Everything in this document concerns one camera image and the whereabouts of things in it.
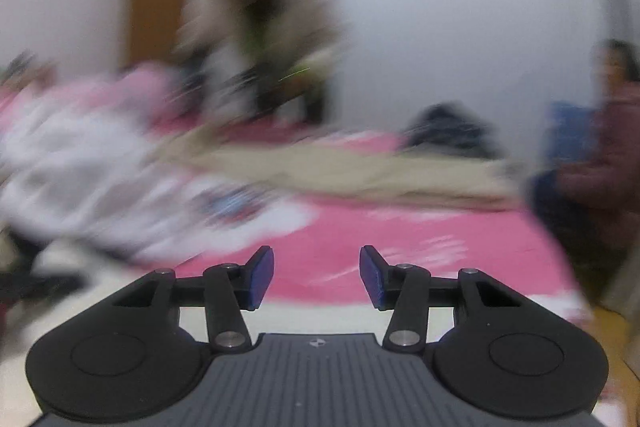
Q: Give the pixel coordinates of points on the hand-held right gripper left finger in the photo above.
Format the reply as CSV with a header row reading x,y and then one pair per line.
x,y
261,279

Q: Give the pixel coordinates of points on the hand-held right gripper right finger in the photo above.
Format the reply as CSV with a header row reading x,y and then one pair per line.
x,y
374,279

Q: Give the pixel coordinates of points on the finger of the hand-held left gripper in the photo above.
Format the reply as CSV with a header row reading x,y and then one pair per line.
x,y
40,289

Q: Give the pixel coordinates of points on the pile of unfolded clothes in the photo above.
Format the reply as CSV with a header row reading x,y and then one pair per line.
x,y
100,177

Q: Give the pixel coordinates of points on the stack of folded clothes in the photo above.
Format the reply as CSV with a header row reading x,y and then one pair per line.
x,y
450,132

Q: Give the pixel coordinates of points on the beige garment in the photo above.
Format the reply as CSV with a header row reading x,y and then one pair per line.
x,y
350,172

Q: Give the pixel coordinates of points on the pink quilt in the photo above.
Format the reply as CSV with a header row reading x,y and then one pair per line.
x,y
135,92

